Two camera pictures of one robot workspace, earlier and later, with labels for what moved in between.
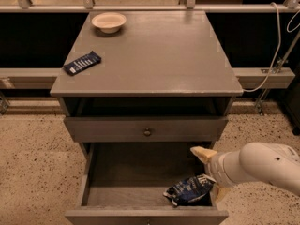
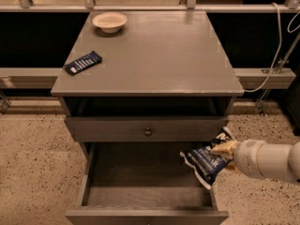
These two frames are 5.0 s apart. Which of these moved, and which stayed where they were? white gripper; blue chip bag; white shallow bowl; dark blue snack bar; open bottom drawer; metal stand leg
Moved: white gripper; blue chip bag
Stayed: metal stand leg; dark blue snack bar; white shallow bowl; open bottom drawer
